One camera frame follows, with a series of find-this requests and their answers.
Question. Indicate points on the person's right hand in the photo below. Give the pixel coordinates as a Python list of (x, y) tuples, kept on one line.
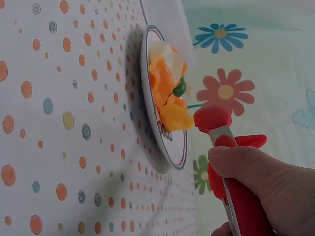
[(288, 196)]

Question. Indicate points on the red and silver tongs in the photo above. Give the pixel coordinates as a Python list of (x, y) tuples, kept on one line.
[(246, 204)]

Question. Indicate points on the yellow food piece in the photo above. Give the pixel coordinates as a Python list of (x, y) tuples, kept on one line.
[(176, 119)]

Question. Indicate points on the white plate with striped rim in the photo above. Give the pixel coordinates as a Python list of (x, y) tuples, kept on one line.
[(175, 150)]

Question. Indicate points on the small orange food piece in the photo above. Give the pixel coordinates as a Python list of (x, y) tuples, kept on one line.
[(176, 101)]

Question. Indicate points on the green pea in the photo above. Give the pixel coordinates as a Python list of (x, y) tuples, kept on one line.
[(179, 89)]

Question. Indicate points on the large orange food piece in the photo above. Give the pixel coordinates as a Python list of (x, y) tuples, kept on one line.
[(161, 81)]

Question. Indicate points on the white food piece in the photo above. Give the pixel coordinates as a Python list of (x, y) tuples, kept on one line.
[(169, 57)]

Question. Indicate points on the white flat board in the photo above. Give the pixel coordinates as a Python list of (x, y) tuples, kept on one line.
[(169, 22)]

